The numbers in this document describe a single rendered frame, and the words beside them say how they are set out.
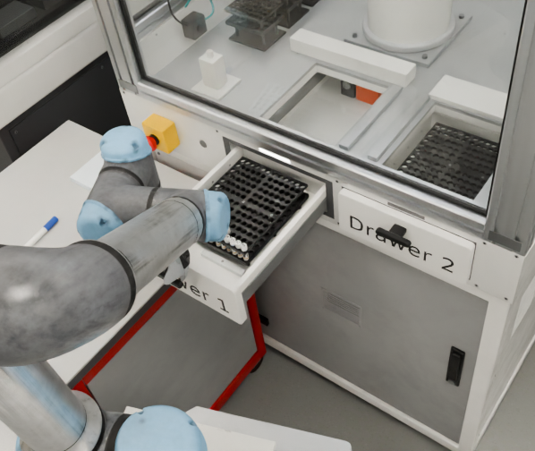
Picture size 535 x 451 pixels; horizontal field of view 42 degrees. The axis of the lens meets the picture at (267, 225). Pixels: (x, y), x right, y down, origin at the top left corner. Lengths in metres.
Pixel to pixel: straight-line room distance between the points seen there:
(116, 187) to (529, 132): 0.62
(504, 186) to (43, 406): 0.79
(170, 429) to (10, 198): 1.01
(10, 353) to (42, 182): 1.22
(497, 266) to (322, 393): 0.99
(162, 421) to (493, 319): 0.76
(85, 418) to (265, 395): 1.26
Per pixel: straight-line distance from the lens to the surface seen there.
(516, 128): 1.14
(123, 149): 1.09
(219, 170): 1.56
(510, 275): 1.37
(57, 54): 2.07
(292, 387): 2.22
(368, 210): 1.40
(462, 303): 1.52
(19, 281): 0.66
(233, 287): 1.28
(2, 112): 2.00
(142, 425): 1.02
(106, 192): 1.06
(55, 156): 1.93
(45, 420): 0.93
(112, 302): 0.70
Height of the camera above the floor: 1.94
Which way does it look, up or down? 48 degrees down
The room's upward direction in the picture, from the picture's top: 9 degrees counter-clockwise
